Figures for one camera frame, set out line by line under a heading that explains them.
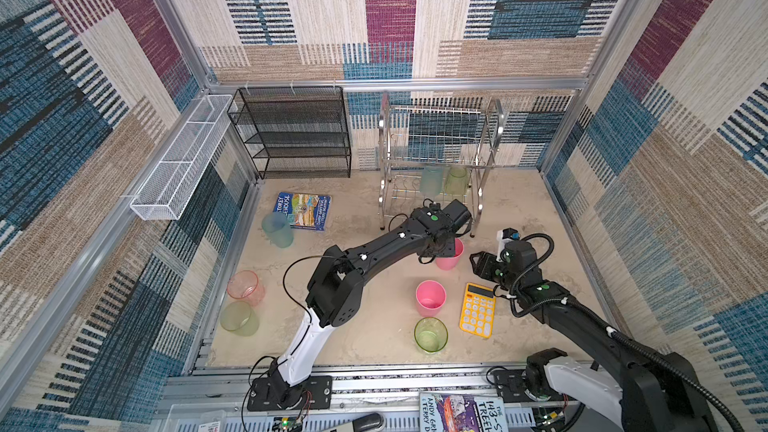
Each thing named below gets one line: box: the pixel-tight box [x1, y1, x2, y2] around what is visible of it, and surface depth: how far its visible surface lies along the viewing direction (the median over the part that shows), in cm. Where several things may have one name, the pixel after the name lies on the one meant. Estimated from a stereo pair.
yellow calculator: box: [459, 282, 496, 339], surface depth 86 cm
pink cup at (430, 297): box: [415, 279, 447, 318], surface depth 83 cm
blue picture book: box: [273, 192, 333, 231], surface depth 110 cm
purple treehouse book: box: [419, 393, 509, 432], surface depth 70 cm
